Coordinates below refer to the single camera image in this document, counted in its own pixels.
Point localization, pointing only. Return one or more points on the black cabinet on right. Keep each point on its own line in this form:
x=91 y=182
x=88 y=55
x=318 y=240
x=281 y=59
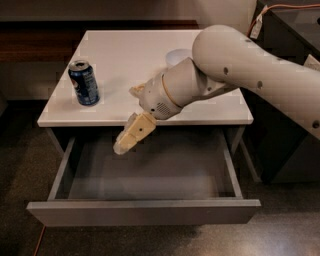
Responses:
x=280 y=151

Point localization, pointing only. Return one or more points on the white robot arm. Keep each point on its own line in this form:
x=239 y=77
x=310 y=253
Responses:
x=222 y=60

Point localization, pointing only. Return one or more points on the grey top drawer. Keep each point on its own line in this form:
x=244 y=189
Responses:
x=143 y=186

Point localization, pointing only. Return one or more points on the blue pepsi can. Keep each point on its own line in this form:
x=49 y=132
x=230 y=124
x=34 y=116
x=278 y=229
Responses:
x=83 y=80

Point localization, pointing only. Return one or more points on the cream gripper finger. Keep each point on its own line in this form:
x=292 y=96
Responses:
x=136 y=129
x=137 y=91

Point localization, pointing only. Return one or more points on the dark wooden bench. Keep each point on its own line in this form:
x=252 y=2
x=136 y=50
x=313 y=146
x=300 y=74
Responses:
x=48 y=41

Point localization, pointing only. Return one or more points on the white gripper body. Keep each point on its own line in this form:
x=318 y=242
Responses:
x=156 y=96

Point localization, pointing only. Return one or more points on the white label on cabinet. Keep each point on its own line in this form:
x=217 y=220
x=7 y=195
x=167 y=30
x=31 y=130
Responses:
x=312 y=63

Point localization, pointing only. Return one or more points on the white bowl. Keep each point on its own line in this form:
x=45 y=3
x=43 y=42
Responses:
x=176 y=56

